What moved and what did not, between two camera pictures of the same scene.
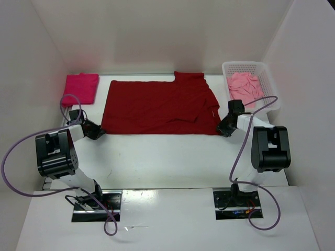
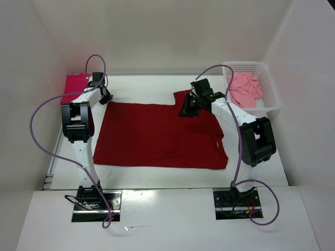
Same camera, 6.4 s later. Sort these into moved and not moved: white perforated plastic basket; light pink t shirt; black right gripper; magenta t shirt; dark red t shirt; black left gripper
Moved: black left gripper; black right gripper; dark red t shirt
Not moved: white perforated plastic basket; magenta t shirt; light pink t shirt
